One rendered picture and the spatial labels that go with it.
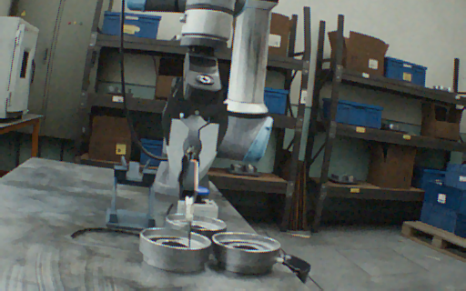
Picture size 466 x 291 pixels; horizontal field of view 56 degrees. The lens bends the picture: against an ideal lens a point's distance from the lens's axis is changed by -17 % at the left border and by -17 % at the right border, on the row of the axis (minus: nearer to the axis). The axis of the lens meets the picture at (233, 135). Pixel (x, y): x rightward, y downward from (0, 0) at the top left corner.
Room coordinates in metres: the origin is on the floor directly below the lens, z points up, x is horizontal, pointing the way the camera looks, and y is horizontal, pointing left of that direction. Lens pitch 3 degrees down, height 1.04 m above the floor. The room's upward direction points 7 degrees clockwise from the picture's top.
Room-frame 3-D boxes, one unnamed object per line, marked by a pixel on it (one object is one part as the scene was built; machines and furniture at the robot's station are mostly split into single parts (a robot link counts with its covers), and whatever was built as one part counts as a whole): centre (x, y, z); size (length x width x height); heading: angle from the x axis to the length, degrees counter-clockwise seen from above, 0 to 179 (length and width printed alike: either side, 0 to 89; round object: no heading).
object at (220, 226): (0.85, 0.04, 0.82); 0.10 x 0.10 x 0.04
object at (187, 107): (0.78, 0.06, 1.07); 0.09 x 0.08 x 0.12; 12
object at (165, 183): (1.33, 0.12, 0.85); 0.15 x 0.15 x 0.10
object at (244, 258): (0.75, -0.04, 0.82); 0.10 x 0.10 x 0.04
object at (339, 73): (4.87, -1.69, 1.00); 1.92 x 0.57 x 2.00; 101
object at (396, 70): (4.85, -1.60, 1.61); 0.52 x 0.38 x 0.22; 104
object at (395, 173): (4.84, -1.61, 0.67); 0.52 x 0.43 x 0.43; 101
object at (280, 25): (4.53, -0.12, 1.70); 0.56 x 0.36 x 0.39; 96
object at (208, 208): (1.00, 0.05, 0.82); 0.08 x 0.07 x 0.05; 11
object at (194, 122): (1.32, 0.11, 0.97); 0.13 x 0.12 x 0.14; 82
